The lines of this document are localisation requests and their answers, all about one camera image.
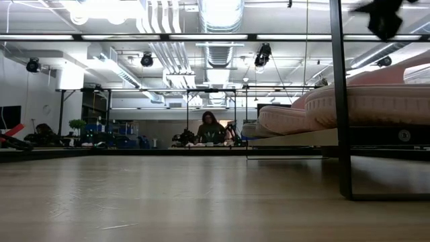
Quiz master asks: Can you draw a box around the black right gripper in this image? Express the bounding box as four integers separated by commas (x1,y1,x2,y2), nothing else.
349,0,421,40

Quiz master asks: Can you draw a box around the pink foam slide sandal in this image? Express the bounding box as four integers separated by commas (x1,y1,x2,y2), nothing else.
304,50,430,128
257,90,325,135

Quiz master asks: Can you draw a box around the black metal wood shelf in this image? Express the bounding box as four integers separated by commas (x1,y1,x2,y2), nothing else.
247,0,430,202

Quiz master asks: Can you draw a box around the person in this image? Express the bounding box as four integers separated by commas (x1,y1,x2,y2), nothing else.
196,110,226,145
24,123,63,148

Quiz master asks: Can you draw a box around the small green potted plant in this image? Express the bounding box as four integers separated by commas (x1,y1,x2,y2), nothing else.
69,118,87,137

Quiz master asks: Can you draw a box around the red foam piece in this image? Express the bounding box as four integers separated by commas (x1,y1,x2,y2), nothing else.
0,123,26,139

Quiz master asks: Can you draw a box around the silver ceiling air duct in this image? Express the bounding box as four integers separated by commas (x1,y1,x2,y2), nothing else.
198,0,245,68

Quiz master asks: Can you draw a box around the black table edge rail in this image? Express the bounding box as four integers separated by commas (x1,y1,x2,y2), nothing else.
0,147,430,161

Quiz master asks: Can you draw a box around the black overhead frame bar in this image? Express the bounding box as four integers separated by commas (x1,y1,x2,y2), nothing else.
0,33,430,43

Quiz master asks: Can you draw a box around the black wall screen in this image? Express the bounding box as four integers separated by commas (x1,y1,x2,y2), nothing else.
0,105,22,130

